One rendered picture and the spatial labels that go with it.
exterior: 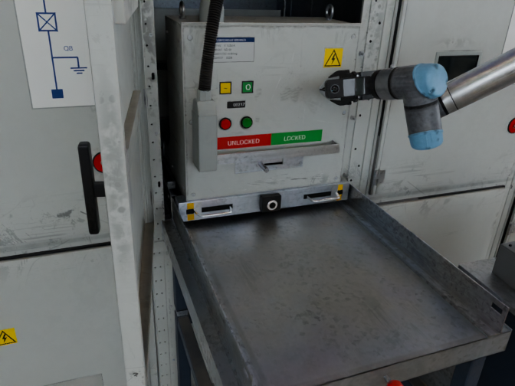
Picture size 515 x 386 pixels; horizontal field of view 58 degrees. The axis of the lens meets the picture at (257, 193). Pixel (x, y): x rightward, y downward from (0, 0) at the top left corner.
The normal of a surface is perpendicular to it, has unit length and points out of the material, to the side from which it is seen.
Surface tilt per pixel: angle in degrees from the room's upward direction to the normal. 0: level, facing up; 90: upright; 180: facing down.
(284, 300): 0
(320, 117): 90
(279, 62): 90
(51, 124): 90
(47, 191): 90
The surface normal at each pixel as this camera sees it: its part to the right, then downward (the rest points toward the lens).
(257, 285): 0.04, -0.90
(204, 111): 0.32, -0.07
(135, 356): 0.18, 0.44
